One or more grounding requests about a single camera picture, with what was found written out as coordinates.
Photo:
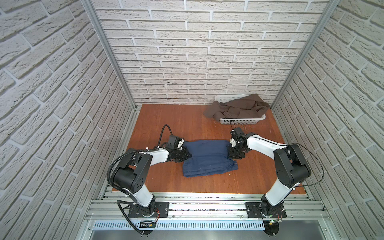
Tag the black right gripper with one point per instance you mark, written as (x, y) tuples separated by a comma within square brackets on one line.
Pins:
[(231, 155)]

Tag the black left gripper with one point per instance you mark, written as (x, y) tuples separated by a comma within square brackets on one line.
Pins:
[(187, 155)]

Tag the blue denim jeans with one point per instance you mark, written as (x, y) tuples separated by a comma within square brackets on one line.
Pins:
[(209, 157)]

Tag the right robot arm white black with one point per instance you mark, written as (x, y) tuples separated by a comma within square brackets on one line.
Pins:
[(290, 165)]

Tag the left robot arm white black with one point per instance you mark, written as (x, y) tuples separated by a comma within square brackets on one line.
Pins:
[(128, 173)]

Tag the brown trousers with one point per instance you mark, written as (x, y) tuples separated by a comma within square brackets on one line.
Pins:
[(247, 107)]

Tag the white plastic laundry basket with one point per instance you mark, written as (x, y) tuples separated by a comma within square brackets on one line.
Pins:
[(236, 121)]

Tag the aluminium mounting rail frame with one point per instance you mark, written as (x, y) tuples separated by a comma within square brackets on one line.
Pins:
[(205, 211)]

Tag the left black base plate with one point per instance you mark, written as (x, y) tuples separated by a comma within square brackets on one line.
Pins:
[(151, 211)]

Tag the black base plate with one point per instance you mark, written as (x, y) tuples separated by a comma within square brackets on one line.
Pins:
[(264, 210), (151, 211)]

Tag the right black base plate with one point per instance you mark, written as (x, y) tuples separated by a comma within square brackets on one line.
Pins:
[(264, 210)]

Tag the right corner aluminium post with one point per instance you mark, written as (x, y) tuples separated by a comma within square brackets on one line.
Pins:
[(324, 18)]

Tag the corner aluminium post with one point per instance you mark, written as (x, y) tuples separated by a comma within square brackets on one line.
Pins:
[(324, 18), (96, 22)]

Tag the left corner aluminium post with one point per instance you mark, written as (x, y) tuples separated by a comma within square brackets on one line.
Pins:
[(96, 22)]

